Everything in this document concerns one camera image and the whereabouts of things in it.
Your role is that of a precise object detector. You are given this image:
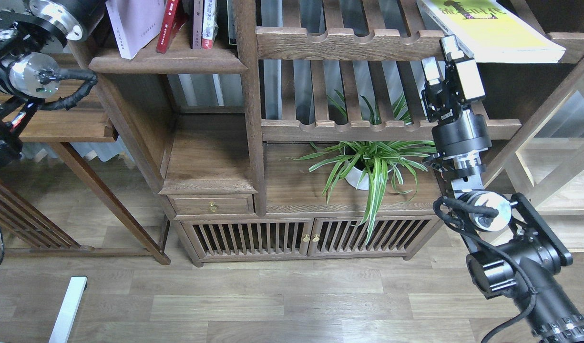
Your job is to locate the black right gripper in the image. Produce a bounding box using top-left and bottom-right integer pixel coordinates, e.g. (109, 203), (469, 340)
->
(421, 35), (485, 123)

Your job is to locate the red paperback book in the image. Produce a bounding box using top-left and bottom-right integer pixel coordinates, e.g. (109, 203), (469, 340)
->
(156, 0), (189, 54)

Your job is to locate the white paperback book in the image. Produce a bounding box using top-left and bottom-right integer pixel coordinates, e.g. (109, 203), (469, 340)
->
(106, 0), (166, 60)

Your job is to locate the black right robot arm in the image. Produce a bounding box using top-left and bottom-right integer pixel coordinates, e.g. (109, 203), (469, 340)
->
(421, 35), (584, 343)

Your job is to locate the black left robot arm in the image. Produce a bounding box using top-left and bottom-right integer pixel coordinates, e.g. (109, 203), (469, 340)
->
(0, 0), (106, 169)

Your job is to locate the yellow green paperback book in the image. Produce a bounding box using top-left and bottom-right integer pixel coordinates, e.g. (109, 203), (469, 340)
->
(417, 0), (566, 64)

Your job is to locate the green spider plant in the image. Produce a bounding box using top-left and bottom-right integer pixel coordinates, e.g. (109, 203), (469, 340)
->
(298, 140), (436, 243)

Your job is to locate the white plant pot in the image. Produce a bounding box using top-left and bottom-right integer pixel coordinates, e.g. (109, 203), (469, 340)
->
(345, 156), (369, 190)

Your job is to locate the dark wooden bookshelf cabinet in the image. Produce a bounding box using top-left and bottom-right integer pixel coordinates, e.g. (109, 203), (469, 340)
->
(43, 0), (584, 267)

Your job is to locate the dark green upright book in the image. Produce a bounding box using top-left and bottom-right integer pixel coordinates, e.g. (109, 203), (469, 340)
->
(226, 0), (237, 46)

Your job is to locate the red white upright book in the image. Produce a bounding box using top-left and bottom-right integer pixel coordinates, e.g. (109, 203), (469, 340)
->
(202, 0), (218, 50)

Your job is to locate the dark maroon upright book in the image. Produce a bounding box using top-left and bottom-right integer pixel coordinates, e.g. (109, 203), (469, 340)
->
(192, 0), (205, 50)

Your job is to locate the dark slatted wooden rack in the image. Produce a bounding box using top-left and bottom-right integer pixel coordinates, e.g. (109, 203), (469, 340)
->
(0, 180), (97, 257)

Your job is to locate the white metal leg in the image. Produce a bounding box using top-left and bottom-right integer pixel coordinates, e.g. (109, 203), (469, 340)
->
(49, 276), (88, 343)

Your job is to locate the light wooden shelf frame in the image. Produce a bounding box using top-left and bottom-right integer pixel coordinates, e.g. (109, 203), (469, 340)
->
(481, 58), (584, 252)

